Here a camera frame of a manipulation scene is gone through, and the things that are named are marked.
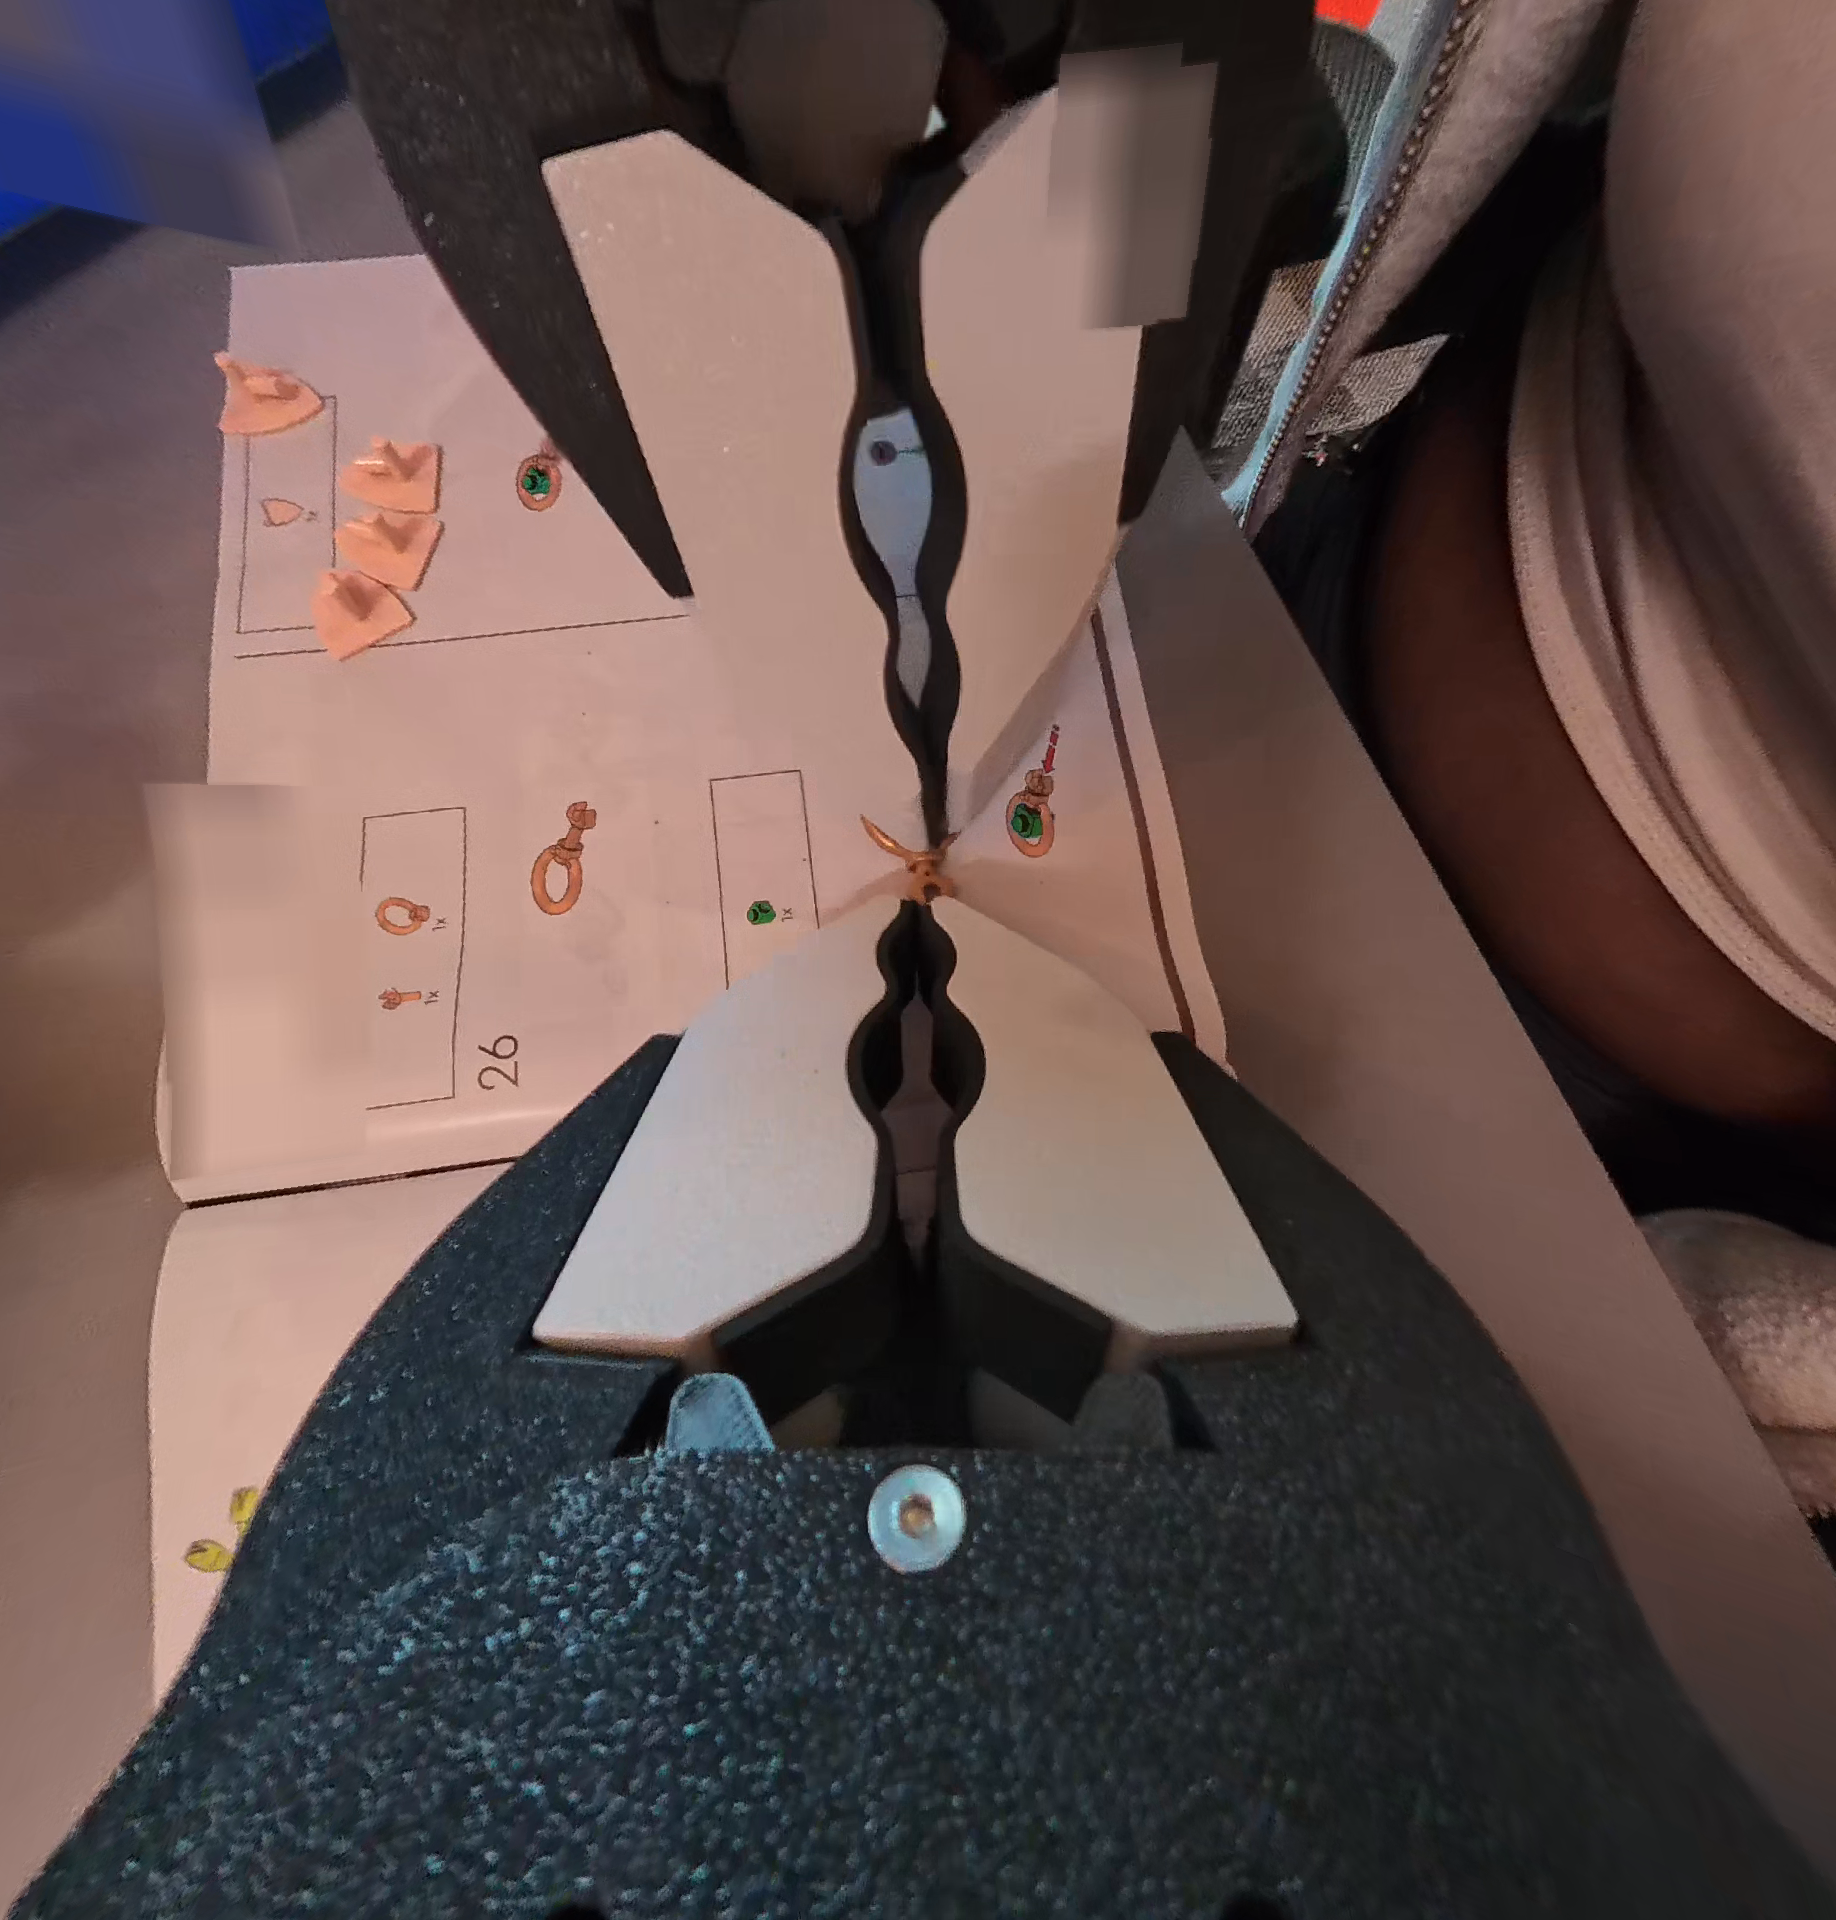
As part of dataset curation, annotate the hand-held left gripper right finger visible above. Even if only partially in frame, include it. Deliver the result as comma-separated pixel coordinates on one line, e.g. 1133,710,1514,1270
914,900,1302,1372

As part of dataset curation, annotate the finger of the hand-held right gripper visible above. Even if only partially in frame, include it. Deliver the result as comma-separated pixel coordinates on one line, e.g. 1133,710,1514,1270
892,80,1164,841
542,127,940,851

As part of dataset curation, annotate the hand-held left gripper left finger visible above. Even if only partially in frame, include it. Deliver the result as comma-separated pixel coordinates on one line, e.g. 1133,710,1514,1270
534,906,914,1359

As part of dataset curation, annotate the gold ring piece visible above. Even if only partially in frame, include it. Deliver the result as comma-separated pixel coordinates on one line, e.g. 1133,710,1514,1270
855,811,958,906

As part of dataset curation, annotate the grey desk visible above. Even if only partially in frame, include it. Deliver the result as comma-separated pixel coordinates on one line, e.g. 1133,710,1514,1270
0,132,1836,1920

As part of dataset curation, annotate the pink petal piece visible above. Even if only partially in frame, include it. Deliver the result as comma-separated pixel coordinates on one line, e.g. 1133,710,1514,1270
333,440,448,516
309,570,412,661
213,353,327,440
329,513,444,594

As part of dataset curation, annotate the open instruction booklet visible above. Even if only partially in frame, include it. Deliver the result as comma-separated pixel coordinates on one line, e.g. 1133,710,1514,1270
144,255,1234,1705

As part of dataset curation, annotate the blue plastic storage bin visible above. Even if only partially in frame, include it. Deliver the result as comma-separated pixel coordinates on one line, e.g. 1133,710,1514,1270
0,0,333,289

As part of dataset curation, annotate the grey zip jacket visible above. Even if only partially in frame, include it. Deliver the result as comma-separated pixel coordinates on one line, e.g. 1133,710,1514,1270
1202,0,1836,1521

